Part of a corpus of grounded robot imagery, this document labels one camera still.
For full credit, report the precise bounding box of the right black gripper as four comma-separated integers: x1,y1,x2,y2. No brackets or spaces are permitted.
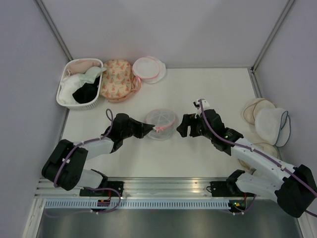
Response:
176,113,214,140

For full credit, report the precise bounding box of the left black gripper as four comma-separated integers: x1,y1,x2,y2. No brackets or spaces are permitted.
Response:
121,118,155,139

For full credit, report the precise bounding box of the round mesh bag pink trim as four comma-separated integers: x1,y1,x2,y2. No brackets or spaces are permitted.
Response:
145,109,178,140

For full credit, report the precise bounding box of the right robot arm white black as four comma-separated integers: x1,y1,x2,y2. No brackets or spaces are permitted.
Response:
177,109,317,218

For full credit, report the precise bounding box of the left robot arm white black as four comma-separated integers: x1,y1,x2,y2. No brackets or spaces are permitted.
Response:
41,109,156,196

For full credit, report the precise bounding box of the floral peach laundry bag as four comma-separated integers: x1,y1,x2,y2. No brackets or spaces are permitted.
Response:
100,59,142,103

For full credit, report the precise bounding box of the white round bag pink trim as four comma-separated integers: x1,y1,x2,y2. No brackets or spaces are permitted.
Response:
132,56,166,84

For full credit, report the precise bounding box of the black bra in basket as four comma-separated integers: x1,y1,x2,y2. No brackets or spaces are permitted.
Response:
72,77,100,104

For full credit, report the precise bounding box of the mint green bra in basket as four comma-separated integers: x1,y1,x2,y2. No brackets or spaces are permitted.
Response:
79,66,106,84

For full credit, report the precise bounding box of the white plastic laundry basket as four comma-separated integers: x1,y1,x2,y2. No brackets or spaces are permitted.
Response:
56,58,103,110

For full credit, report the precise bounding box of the white bra in basket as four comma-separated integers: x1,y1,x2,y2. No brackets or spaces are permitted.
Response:
58,74,83,105

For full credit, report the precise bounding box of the white bag blue trim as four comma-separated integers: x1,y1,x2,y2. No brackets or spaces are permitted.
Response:
255,108,292,147

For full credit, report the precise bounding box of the pale pink bra in basket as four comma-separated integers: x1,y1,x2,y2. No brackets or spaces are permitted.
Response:
67,59,101,74

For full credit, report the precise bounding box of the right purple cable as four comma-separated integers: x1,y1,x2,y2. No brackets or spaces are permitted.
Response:
198,99,317,219

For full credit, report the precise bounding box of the purple cable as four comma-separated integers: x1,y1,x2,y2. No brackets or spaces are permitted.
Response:
198,99,317,219
44,108,122,219

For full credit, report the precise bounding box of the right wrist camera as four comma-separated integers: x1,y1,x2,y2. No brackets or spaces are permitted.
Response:
193,99,210,117

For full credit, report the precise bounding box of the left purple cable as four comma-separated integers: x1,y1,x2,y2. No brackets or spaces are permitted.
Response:
44,108,122,219

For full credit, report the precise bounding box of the aluminium mounting rail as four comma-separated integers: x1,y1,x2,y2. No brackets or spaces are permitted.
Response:
34,176,256,199

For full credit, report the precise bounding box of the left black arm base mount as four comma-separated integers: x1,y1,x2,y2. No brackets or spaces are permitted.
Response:
77,170,124,197

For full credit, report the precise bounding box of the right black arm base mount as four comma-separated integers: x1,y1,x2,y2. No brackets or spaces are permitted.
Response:
209,170,245,197

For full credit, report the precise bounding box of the white slotted cable duct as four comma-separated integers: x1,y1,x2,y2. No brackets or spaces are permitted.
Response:
45,199,230,210

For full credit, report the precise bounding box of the right aluminium frame post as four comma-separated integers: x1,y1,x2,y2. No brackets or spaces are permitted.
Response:
250,0,296,74

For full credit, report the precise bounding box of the aluminium frame post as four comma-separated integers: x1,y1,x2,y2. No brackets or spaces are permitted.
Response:
250,0,296,74
33,0,73,61

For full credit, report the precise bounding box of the left aluminium frame post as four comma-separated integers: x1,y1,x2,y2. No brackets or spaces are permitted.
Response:
33,0,73,61

